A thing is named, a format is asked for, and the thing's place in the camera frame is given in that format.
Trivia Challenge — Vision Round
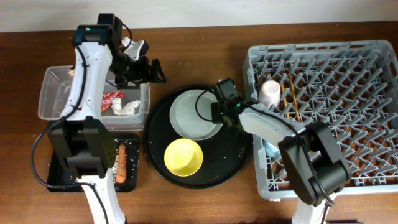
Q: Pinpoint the grey dishwasher rack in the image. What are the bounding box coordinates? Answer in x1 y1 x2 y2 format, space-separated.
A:
243 40 397 195

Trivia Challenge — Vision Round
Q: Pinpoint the light blue plastic cup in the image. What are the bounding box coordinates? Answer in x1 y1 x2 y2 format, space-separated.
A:
262 139 280 159

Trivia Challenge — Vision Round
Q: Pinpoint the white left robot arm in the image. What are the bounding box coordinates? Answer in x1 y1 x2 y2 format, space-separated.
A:
43 13 166 223

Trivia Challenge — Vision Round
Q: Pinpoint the red strawberry cake wrapper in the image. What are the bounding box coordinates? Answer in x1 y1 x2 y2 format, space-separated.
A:
101 91 124 112

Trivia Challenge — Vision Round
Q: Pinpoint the food scraps and rice pile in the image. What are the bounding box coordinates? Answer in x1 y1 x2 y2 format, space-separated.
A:
111 155 119 175

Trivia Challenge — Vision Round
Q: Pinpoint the white tissue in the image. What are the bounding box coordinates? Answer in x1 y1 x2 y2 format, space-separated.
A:
111 98 140 116

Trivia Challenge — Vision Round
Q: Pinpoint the black rectangular tray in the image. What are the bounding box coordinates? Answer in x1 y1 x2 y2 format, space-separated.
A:
47 133 140 192

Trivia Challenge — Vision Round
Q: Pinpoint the clear plastic waste bin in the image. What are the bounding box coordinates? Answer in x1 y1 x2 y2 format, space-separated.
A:
38 65 150 132

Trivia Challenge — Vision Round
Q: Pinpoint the orange carrot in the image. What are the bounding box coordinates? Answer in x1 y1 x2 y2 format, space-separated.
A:
116 144 127 184

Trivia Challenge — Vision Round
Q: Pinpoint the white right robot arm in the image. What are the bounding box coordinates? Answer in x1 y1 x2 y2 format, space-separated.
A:
211 78 352 223

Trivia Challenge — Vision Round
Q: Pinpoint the black round tray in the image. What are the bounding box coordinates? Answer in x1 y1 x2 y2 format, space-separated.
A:
143 85 253 189

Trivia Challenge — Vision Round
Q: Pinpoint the grey round plate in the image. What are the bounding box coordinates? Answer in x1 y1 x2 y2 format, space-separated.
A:
169 89 222 141

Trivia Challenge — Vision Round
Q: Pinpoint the wooden chopstick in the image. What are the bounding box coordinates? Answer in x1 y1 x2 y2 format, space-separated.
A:
289 73 301 122
282 83 290 119

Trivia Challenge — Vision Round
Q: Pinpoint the pink plastic cup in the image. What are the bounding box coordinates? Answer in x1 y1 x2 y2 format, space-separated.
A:
258 80 281 109

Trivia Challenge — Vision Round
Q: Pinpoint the yellow bowl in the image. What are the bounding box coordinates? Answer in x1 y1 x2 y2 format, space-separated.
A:
164 138 203 177

